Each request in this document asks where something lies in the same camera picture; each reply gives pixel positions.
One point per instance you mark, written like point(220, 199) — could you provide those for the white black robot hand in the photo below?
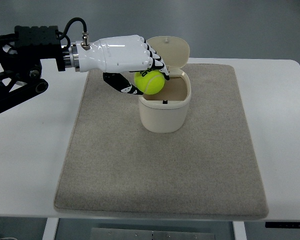
point(114, 56)

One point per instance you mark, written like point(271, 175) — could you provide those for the yellow tennis ball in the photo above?
point(149, 82)

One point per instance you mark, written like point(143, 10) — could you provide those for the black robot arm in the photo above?
point(21, 54)

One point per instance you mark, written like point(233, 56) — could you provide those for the cream lidded bin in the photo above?
point(165, 112)

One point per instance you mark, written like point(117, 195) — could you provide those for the beige felt mat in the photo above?
point(206, 169)

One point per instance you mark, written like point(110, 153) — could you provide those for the white left table leg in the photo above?
point(50, 229)

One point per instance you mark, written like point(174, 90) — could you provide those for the white table leg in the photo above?
point(50, 229)
point(239, 230)

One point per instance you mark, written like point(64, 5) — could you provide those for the white right table leg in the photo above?
point(239, 230)

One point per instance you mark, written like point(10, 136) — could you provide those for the black table control panel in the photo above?
point(282, 225)

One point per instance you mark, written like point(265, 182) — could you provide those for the grey metal base plate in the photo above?
point(136, 234)

